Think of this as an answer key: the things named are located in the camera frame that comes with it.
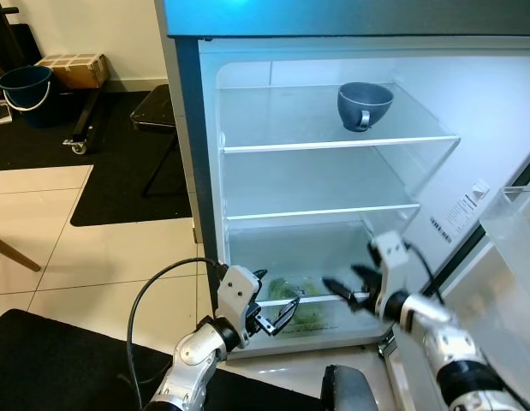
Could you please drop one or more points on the dark teal cup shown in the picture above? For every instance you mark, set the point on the dark teal cup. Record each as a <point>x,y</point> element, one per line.
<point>365,103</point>

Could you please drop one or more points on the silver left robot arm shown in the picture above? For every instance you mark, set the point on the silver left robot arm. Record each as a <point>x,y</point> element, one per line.
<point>192,355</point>

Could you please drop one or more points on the glass fridge shelf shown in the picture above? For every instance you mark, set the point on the glass fridge shelf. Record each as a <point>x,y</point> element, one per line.
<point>273,120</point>
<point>316,184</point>

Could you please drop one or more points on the stainless steel fridge cabinet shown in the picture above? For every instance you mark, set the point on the stainless steel fridge cabinet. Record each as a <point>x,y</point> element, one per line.
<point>496,111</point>

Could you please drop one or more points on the green leafy vegetables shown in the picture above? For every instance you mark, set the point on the green leafy vegetables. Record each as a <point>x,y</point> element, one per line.
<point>306,315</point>

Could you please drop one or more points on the clear crisper drawer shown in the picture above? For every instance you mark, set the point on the clear crisper drawer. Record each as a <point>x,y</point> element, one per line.
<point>247,253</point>

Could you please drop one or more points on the black folding stool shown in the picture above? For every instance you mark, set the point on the black folding stool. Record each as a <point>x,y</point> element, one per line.
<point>153,110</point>

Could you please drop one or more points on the black stand base with caster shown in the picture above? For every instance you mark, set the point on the black stand base with caster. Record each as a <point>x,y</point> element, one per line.
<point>83,124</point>

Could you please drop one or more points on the light wooden dining table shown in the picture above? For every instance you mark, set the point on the light wooden dining table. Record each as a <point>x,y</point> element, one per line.
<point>12,251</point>

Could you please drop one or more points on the steel freezer door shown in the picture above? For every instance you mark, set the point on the steel freezer door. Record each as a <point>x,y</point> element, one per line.
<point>333,17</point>

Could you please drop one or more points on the taped cardboard box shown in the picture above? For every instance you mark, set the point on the taped cardboard box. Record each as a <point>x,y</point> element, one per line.
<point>72,70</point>

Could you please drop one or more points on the blue bucket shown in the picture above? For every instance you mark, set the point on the blue bucket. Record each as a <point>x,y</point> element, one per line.
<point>25,96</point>

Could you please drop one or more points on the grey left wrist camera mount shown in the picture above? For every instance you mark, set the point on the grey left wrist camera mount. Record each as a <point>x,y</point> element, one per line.
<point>236,295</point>

